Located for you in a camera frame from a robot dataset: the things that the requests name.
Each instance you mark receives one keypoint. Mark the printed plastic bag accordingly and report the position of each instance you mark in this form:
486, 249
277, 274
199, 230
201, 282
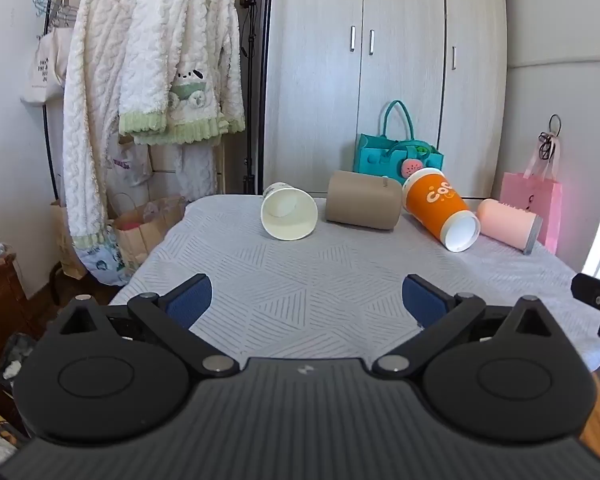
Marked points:
102, 260

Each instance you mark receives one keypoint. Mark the white fleece jacket green trim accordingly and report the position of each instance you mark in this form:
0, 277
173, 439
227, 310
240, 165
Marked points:
180, 60

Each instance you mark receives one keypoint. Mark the orange paper cup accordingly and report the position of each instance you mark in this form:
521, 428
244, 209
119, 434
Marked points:
432, 200

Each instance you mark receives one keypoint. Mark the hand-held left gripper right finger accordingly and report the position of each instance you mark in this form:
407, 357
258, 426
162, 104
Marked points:
425, 302

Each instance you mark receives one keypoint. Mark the light wooden wardrobe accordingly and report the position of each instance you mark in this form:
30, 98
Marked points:
320, 85

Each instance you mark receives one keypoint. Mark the white canvas tote bag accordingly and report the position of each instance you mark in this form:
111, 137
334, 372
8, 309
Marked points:
42, 70

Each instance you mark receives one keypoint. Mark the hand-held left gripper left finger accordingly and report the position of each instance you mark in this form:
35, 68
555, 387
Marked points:
190, 302

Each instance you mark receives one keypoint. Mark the pink paper gift bag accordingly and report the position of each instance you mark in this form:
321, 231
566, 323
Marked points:
535, 195

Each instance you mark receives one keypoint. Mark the black clothes rack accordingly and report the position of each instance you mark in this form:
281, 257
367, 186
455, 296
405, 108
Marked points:
47, 135

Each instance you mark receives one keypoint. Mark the dark wooden cabinet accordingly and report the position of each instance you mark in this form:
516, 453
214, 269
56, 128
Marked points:
0, 300

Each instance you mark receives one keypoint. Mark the small white printed bag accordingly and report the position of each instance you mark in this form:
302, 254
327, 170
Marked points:
127, 162

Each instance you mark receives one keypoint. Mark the pink cup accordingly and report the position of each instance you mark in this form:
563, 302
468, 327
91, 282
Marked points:
505, 220

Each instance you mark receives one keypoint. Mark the white paper cup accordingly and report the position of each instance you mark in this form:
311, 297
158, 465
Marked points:
285, 215

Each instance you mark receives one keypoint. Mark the black tripod stand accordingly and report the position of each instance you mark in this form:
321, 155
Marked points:
251, 85

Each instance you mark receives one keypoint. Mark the brown paper bag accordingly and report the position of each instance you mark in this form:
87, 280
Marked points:
140, 235

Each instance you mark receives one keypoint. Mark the white fleece robe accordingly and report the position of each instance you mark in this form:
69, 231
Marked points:
97, 100

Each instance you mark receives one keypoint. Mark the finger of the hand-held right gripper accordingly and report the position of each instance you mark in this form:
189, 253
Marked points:
592, 292

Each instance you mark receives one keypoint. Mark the dark trash bag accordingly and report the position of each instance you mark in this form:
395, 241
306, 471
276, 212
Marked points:
15, 357

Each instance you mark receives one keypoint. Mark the brown paper cup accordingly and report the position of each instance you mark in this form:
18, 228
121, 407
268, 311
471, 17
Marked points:
362, 200

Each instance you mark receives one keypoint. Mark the white patterned table cover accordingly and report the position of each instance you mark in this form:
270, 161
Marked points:
305, 285

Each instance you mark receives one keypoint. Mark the teal felt handbag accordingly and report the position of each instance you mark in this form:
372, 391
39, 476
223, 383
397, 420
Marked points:
380, 155

